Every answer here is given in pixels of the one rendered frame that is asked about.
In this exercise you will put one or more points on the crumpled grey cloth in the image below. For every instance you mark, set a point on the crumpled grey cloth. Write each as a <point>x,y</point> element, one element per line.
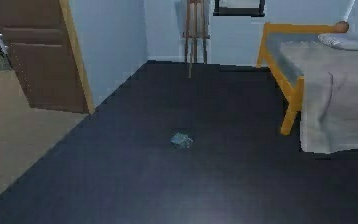
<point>181,140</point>

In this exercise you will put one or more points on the brown wooden easel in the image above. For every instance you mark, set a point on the brown wooden easel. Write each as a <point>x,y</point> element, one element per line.
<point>195,33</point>

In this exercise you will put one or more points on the black framed window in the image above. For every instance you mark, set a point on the black framed window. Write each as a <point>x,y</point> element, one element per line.
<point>239,7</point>

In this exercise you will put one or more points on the brown room door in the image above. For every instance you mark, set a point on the brown room door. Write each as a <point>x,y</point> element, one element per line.
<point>43,60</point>

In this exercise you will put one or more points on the yellow wooden bed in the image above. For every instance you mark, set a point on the yellow wooden bed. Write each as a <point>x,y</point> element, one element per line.
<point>333,93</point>

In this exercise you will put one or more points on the white pillow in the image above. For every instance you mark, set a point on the white pillow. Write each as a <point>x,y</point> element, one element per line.
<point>347,40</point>

